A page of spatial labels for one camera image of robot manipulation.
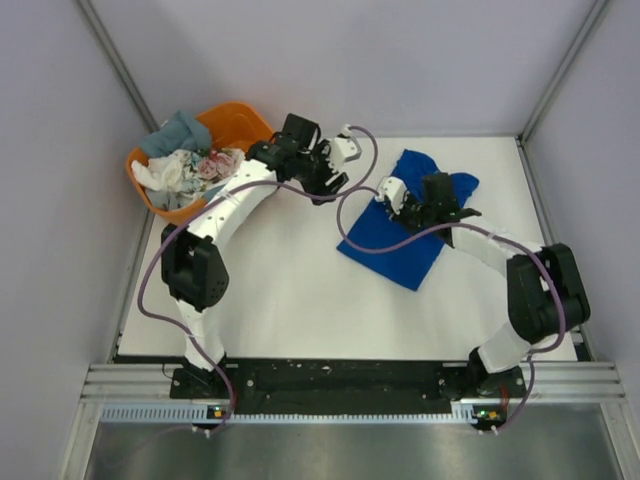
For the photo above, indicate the left aluminium frame post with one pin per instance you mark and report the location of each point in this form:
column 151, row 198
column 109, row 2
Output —
column 116, row 62

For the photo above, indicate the grey slotted cable duct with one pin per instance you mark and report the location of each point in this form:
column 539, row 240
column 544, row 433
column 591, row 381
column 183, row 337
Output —
column 210, row 415

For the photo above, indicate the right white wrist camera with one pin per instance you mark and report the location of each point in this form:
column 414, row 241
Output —
column 392, row 191

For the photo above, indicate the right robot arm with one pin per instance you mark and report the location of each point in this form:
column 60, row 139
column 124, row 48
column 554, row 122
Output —
column 546, row 297

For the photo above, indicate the white t shirt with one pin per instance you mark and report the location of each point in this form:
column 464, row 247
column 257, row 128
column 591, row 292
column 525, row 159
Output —
column 160, row 174

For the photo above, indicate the aluminium frame post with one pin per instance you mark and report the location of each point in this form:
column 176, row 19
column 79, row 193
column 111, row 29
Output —
column 116, row 62
column 587, row 30

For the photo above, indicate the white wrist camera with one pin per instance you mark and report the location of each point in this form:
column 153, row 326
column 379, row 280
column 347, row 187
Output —
column 392, row 191
column 344, row 148

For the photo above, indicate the right aluminium frame post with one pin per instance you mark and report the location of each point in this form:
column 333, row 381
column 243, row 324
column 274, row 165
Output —
column 587, row 30

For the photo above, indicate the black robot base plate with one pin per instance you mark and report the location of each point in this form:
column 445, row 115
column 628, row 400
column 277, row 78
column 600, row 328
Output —
column 332, row 387

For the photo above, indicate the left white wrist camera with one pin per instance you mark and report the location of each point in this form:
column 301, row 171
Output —
column 344, row 148

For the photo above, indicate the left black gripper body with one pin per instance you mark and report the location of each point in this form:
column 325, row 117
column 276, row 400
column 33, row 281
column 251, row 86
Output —
column 314, row 170

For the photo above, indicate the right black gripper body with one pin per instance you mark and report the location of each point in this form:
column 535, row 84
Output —
column 415, row 213

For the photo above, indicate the blue t shirt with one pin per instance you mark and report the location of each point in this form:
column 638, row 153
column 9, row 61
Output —
column 409, row 265

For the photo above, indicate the grey-blue t shirt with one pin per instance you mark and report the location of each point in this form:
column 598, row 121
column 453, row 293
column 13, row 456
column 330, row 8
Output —
column 181, row 132

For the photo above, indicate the orange plastic laundry basket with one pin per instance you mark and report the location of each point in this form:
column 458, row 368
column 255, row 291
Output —
column 231, row 125

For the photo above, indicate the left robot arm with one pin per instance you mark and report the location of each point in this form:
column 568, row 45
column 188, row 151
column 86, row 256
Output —
column 192, row 265

